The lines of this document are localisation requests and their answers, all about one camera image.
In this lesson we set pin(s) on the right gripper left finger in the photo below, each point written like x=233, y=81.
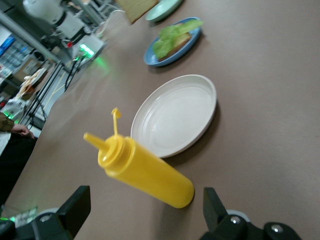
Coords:
x=73, y=210

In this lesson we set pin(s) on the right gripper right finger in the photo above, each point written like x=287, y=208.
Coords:
x=213, y=210

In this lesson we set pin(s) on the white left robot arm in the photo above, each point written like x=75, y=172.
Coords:
x=50, y=12

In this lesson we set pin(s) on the brown bread slice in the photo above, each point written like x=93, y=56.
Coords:
x=182, y=41
x=137, y=10

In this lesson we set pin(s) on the blue plate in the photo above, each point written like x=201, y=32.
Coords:
x=180, y=53

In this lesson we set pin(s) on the pale green plate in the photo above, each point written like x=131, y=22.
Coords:
x=162, y=11

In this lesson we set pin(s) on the cream white plate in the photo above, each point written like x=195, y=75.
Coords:
x=175, y=115

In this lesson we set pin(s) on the yellow squeeze bottle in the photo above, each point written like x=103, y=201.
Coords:
x=150, y=175

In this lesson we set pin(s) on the olive sleeved forearm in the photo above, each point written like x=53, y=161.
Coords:
x=6, y=122

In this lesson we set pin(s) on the bystander bare hand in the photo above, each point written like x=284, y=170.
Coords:
x=23, y=131

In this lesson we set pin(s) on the grey metal beam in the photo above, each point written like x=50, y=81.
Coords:
x=30, y=37

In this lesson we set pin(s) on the green lettuce leaf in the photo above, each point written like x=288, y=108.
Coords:
x=167, y=37

